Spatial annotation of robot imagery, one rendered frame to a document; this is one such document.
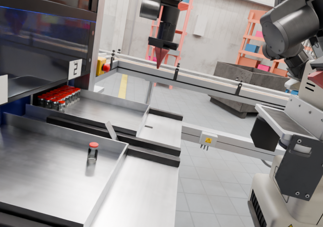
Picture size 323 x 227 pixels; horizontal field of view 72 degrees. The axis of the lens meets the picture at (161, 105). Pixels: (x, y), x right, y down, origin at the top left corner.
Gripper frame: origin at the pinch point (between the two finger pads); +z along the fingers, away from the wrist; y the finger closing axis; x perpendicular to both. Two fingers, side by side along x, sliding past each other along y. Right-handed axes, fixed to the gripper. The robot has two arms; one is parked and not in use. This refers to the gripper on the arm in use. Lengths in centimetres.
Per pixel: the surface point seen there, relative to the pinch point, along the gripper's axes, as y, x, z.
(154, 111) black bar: -2.1, -6.1, 18.9
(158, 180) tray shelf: -9.5, 35.0, 20.0
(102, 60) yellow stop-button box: 25.8, -15.8, 6.2
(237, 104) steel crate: -126, -326, 81
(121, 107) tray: 10.9, -3.6, 20.3
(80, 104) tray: 24.8, 2.5, 20.6
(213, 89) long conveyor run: -35, -82, 19
